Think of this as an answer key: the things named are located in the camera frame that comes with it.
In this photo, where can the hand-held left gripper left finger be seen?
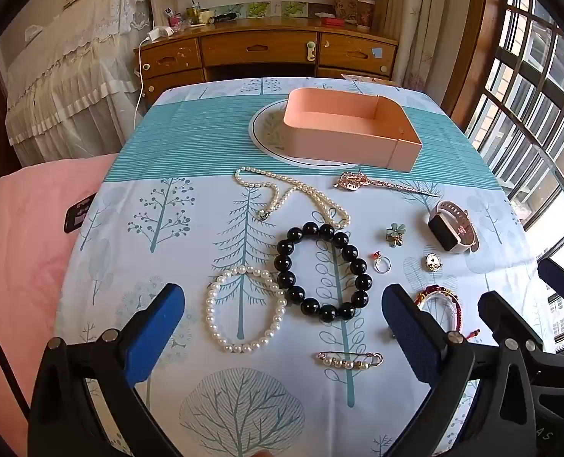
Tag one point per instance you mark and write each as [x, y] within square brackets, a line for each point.
[156, 333]

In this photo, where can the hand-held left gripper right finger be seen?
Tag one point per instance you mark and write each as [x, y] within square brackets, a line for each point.
[410, 338]

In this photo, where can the gold pearl safety pin brooch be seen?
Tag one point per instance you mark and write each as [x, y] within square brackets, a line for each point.
[348, 364]

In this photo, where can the green flower brooch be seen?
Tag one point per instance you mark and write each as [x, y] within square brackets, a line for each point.
[395, 234]

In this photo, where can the pink box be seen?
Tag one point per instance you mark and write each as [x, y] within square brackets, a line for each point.
[339, 145]

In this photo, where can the black smartphone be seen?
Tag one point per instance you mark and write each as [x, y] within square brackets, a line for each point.
[77, 216]

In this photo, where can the pink blanket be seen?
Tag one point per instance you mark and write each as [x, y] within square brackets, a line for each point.
[20, 271]

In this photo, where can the gold ornate hairpin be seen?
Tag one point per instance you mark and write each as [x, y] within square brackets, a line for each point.
[351, 182]

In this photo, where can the tree print tablecloth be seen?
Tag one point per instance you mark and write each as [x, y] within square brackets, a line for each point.
[191, 133]

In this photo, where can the window with dark grid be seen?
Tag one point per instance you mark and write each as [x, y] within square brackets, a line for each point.
[525, 76]

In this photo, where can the white plate with leaf print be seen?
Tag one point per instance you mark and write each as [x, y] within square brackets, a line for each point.
[265, 128]

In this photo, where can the orange book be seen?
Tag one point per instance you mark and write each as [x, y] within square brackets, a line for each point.
[365, 77]

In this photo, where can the white lace cover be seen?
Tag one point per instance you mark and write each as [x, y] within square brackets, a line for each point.
[63, 81]

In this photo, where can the beige curtain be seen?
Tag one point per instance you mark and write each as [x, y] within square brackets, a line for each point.
[425, 33]

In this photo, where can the white charger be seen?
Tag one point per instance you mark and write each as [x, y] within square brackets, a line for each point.
[160, 33]

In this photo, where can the wooden desk with drawers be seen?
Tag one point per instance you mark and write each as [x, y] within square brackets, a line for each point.
[258, 50]

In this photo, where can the white green drawer lock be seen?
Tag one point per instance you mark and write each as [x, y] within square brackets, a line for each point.
[311, 51]

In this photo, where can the black flashlight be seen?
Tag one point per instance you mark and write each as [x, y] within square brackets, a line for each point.
[226, 17]

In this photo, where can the red flat box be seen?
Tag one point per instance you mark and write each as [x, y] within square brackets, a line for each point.
[332, 21]

